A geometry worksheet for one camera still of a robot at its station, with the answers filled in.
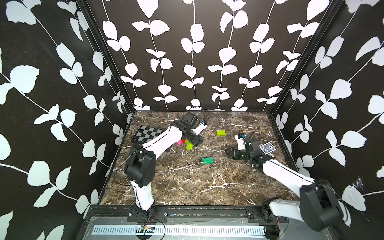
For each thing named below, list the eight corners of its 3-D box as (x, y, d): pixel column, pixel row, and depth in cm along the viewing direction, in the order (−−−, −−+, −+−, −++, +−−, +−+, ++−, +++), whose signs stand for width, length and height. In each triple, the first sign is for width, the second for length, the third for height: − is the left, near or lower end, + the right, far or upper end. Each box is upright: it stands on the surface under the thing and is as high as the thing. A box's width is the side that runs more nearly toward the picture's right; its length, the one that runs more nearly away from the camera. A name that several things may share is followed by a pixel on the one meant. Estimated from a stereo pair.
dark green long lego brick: (202, 165, 93) (202, 161, 89) (202, 161, 95) (202, 157, 91) (212, 165, 93) (213, 161, 89) (212, 161, 95) (213, 157, 91)
